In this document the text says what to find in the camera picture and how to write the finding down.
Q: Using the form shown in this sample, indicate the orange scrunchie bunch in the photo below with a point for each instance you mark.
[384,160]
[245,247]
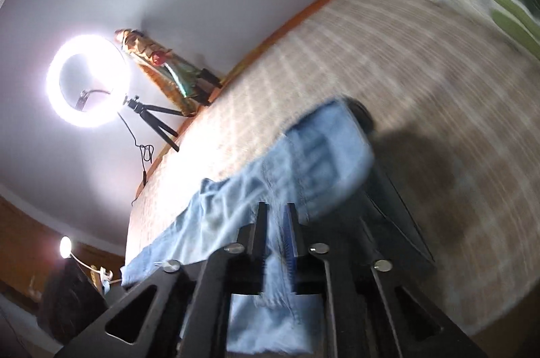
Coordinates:
[158,56]

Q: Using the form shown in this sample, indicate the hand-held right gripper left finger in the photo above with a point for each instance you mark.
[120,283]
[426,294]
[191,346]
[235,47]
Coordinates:
[261,231]

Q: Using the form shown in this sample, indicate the blue denim pants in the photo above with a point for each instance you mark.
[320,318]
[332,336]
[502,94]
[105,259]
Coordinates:
[320,164]

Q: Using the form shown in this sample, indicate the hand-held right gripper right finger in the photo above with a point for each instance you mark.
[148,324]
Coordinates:
[290,239]

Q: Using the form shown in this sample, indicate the orange bed sheet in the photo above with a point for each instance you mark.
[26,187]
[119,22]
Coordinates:
[253,58]

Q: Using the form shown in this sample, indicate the beige checked blanket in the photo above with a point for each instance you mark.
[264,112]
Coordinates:
[422,66]

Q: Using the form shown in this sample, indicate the white clip lamp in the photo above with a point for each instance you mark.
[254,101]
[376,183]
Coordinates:
[65,246]

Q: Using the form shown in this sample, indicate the teal hanging cloth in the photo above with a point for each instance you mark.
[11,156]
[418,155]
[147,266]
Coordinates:
[179,81]

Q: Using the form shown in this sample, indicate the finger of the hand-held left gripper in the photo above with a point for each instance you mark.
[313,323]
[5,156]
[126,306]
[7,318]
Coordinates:
[388,223]

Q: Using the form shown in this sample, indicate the black mini tripod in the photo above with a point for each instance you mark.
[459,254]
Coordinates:
[162,111]

